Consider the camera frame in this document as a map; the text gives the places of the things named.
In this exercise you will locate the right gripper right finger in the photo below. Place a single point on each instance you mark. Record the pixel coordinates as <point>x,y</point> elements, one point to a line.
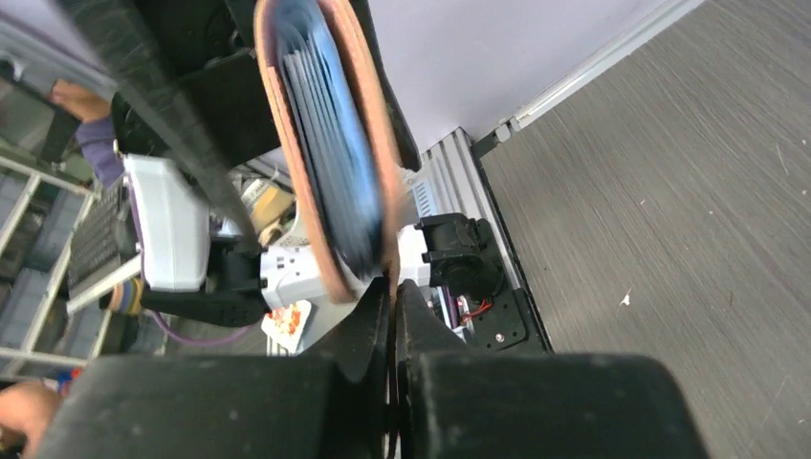
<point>459,402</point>

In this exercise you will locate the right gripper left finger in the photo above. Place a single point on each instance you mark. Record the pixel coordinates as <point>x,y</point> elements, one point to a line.
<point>327,402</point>

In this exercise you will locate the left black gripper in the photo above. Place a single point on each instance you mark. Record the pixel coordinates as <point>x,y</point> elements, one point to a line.
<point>202,42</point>

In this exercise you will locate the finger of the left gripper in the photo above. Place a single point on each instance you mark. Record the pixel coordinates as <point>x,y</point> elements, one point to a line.
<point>410,154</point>

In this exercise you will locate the tan leather card holder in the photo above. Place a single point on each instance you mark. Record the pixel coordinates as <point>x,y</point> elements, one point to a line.
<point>331,118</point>

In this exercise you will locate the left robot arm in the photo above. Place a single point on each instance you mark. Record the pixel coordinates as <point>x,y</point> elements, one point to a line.
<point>191,265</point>

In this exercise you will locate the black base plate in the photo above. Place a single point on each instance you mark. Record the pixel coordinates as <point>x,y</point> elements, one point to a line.
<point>467,267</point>

